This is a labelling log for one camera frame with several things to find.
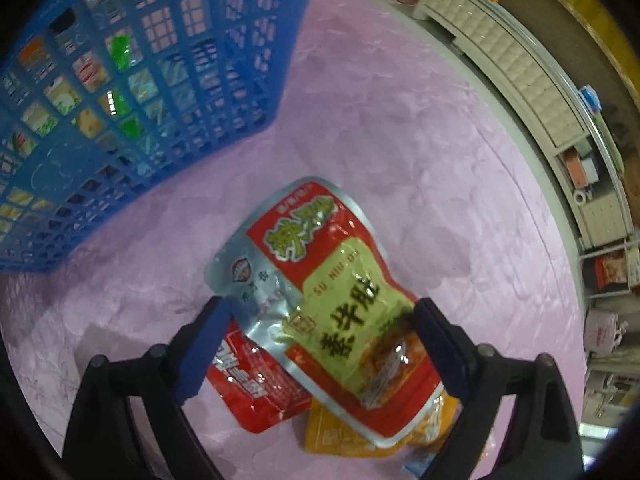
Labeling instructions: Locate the orange snack packet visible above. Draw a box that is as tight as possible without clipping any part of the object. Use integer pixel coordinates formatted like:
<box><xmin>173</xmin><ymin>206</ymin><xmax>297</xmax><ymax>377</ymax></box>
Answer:
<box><xmin>302</xmin><ymin>395</ymin><xmax>463</xmax><ymax>461</ymax></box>

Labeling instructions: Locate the red yellow silver snack packet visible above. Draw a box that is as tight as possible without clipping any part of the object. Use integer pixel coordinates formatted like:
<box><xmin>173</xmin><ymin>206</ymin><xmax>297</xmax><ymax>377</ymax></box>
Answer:
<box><xmin>205</xmin><ymin>176</ymin><xmax>446</xmax><ymax>448</ymax></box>

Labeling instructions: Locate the white shelf rack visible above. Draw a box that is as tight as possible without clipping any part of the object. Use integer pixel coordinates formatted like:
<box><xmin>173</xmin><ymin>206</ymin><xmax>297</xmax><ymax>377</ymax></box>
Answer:
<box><xmin>580</xmin><ymin>240</ymin><xmax>640</xmax><ymax>306</ymax></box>

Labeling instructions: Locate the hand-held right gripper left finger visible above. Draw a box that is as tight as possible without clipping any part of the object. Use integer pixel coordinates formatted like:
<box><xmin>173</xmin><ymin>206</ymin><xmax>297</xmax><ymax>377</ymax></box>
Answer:
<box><xmin>64</xmin><ymin>296</ymin><xmax>232</xmax><ymax>480</ymax></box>

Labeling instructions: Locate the pink bag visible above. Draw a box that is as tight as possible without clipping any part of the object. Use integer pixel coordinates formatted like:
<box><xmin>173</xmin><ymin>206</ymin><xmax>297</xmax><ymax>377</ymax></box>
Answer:
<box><xmin>585</xmin><ymin>307</ymin><xmax>628</xmax><ymax>351</ymax></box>

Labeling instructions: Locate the orange box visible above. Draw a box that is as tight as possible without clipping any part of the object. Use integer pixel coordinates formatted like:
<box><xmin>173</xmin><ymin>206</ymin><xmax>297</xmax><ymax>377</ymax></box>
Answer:
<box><xmin>565</xmin><ymin>152</ymin><xmax>588</xmax><ymax>188</ymax></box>

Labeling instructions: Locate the pink quilted tablecloth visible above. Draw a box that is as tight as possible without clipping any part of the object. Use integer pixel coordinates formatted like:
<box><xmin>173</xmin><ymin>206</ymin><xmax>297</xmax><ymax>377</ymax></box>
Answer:
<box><xmin>0</xmin><ymin>0</ymin><xmax>588</xmax><ymax>480</ymax></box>

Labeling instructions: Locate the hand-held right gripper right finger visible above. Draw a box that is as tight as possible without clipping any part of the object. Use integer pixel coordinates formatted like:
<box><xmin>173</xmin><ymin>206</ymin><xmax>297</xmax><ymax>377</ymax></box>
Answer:
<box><xmin>412</xmin><ymin>297</ymin><xmax>586</xmax><ymax>480</ymax></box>

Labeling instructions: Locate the blue plastic basket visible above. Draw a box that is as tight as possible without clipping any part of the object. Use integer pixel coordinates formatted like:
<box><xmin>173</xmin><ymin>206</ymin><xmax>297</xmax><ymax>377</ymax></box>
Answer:
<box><xmin>0</xmin><ymin>0</ymin><xmax>321</xmax><ymax>273</ymax></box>

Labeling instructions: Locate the cream TV cabinet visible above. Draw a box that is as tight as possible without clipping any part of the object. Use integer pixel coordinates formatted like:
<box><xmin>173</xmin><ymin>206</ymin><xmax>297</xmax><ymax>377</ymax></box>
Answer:
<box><xmin>412</xmin><ymin>0</ymin><xmax>636</xmax><ymax>251</ymax></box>

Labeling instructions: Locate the green cushion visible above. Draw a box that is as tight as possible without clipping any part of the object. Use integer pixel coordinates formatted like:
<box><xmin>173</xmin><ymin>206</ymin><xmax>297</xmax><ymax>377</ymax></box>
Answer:
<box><xmin>597</xmin><ymin>120</ymin><xmax>626</xmax><ymax>171</ymax></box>

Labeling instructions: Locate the yellow cloth cover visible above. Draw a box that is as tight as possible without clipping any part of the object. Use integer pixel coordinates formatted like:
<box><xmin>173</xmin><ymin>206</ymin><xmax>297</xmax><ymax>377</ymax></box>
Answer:
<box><xmin>527</xmin><ymin>0</ymin><xmax>640</xmax><ymax>81</ymax></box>

